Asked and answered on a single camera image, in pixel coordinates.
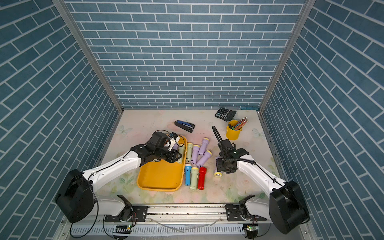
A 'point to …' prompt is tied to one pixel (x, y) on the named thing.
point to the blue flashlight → (187, 174)
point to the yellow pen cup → (231, 134)
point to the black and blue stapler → (184, 125)
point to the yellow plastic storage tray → (162, 176)
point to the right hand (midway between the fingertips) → (222, 167)
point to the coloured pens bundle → (241, 122)
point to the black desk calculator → (225, 114)
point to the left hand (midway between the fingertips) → (183, 156)
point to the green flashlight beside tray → (189, 152)
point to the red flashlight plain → (201, 179)
